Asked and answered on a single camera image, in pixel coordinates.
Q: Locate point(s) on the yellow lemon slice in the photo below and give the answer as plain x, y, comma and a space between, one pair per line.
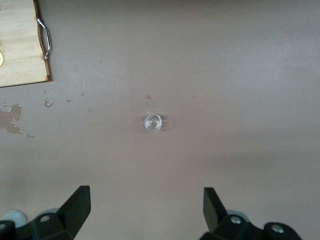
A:
1, 58

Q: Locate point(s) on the brown table cover sheet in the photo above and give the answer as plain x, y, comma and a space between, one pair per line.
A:
200, 75

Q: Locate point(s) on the brown liquid spill puddle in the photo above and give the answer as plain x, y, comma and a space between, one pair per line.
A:
7, 121

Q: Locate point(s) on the small clear glass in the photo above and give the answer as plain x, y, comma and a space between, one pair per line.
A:
153, 122

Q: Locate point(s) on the wooden cutting board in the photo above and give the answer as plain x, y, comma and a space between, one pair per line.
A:
20, 37

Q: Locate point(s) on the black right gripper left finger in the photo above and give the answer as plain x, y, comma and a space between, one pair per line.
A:
67, 220

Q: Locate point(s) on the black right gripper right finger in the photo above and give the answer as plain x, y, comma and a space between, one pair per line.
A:
217, 220

